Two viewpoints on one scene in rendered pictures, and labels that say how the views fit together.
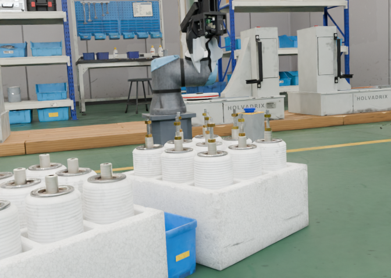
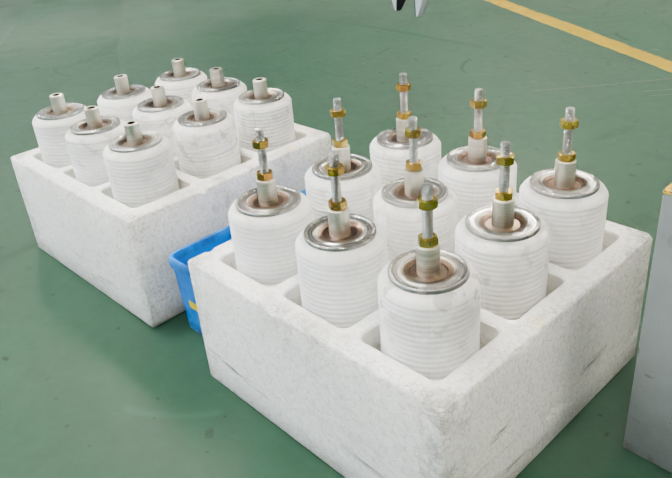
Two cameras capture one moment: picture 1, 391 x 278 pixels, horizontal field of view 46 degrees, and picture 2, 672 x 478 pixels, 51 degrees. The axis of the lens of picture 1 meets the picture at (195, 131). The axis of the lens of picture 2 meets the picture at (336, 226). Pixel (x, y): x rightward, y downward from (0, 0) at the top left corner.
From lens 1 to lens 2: 145 cm
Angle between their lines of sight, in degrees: 91
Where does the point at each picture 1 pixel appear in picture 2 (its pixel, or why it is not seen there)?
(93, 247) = (72, 202)
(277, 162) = (384, 330)
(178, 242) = (188, 285)
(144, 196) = not seen: hidden behind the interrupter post
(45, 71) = not seen: outside the picture
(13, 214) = (45, 128)
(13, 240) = (50, 151)
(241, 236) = (240, 367)
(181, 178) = not seen: hidden behind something
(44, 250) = (44, 174)
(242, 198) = (234, 308)
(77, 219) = (83, 166)
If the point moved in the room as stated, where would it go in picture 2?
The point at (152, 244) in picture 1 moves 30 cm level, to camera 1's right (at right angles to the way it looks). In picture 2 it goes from (121, 249) to (35, 394)
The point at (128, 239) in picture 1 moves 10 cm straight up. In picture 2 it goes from (98, 221) to (81, 158)
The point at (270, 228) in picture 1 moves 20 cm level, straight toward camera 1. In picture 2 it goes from (307, 423) to (140, 409)
